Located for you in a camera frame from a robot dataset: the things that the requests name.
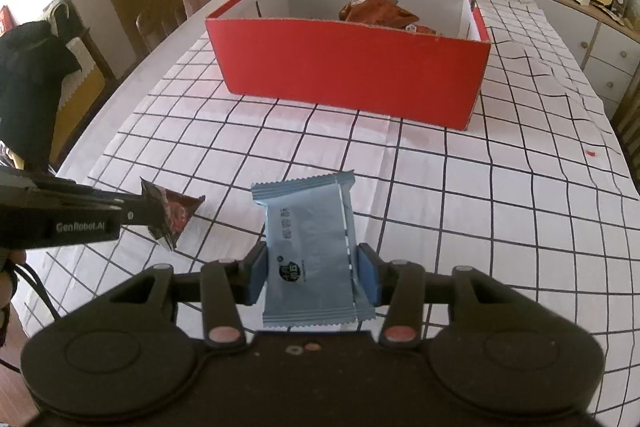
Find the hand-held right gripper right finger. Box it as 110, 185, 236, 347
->
356, 242, 525, 350

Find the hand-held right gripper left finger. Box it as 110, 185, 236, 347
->
106, 242, 269, 350

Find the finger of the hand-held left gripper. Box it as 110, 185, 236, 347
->
120, 196, 166, 228

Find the dark red triangular snack packet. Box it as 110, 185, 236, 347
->
140, 178, 206, 251

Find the light blue snack packet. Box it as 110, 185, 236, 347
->
250, 171, 376, 328

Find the red cardboard box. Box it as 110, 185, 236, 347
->
204, 0, 492, 131

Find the person's left hand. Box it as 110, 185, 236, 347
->
0, 249, 27, 310

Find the white checkered tablecloth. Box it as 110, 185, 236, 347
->
10, 0, 640, 413

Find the yellow bag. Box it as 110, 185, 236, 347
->
50, 67, 108, 158

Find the black jacket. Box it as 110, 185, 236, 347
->
0, 21, 83, 168

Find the pale patterned cloth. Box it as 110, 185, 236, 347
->
45, 0, 86, 42

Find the orange brown snack packet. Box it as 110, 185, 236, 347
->
339, 0, 420, 30

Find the wooden chair with dark seat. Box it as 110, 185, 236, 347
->
610, 79, 640, 182

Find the white cabinet with wooden top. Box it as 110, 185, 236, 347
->
502, 0, 640, 118

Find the black cable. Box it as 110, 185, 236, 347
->
12, 263, 61, 323

